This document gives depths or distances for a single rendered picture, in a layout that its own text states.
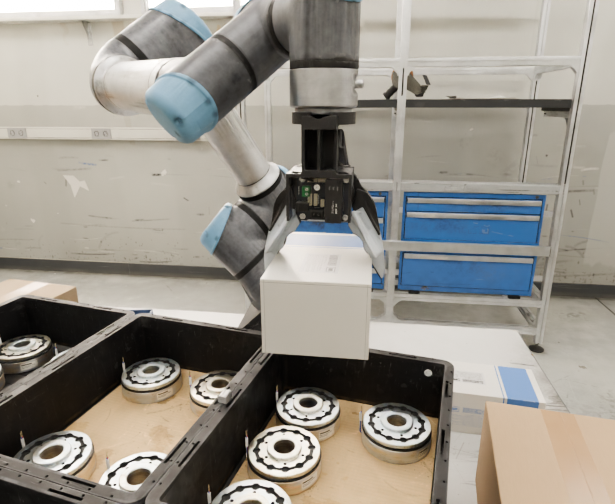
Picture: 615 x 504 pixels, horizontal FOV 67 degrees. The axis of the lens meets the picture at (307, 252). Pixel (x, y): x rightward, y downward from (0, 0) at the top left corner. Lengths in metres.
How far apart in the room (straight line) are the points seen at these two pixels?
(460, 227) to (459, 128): 0.98
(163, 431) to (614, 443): 0.67
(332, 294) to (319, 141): 0.16
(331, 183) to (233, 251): 0.61
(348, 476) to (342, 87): 0.51
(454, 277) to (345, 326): 2.22
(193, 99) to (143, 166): 3.27
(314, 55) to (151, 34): 0.47
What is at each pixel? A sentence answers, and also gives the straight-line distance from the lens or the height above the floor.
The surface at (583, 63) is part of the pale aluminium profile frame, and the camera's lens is 2.68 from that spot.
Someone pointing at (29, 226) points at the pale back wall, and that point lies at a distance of 4.45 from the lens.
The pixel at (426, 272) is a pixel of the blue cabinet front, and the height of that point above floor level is 0.43.
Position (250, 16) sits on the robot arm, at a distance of 0.59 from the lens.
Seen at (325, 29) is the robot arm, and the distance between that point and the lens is 0.51.
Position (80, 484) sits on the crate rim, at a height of 0.93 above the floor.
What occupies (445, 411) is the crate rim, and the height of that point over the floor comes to 0.93.
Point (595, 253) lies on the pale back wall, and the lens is 3.86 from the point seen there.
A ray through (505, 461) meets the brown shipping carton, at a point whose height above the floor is 0.86.
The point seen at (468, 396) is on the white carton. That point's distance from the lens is 1.00.
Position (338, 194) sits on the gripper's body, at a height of 1.23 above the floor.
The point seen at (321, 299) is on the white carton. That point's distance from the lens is 0.51.
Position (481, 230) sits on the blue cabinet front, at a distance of 2.67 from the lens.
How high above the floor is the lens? 1.32
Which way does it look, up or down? 17 degrees down
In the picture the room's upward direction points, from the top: straight up
